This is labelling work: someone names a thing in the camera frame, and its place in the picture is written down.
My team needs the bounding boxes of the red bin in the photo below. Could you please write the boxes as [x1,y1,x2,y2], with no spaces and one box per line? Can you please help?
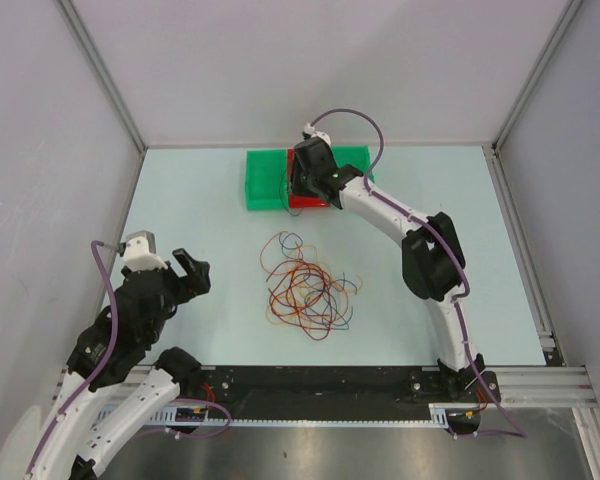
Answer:
[286,149,327,209]

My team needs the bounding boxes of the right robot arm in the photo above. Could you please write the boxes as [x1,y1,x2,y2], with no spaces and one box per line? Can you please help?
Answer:
[290,137,484,401]

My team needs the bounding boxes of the dark grey wire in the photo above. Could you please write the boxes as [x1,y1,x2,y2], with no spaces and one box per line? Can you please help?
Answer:
[277,167,304,219]

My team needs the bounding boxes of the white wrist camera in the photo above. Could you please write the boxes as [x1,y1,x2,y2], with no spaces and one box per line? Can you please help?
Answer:
[302,123,331,145]
[122,230,168,272]

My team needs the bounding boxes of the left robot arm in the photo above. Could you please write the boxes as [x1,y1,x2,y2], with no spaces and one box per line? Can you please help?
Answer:
[0,249,211,479]

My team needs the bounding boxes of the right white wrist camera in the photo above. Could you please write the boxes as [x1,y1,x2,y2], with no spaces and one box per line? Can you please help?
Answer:
[302,123,331,145]

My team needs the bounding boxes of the green bin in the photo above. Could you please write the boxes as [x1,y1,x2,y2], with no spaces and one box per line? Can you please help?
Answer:
[244,149,289,211]
[326,146,371,210]

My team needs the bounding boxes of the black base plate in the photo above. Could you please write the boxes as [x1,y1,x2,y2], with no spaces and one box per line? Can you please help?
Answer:
[167,366,501,423]

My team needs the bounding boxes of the grey slotted cable duct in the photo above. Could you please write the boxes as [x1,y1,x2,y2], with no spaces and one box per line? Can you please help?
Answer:
[99,403,454,429]

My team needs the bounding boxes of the left green bin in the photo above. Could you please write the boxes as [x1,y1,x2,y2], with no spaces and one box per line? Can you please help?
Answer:
[244,149,289,211]

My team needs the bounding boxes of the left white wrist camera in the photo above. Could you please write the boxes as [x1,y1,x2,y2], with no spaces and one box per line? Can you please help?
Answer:
[122,230,168,272]

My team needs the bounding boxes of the right green bin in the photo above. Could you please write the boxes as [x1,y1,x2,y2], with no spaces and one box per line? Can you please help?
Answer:
[326,146,371,210]

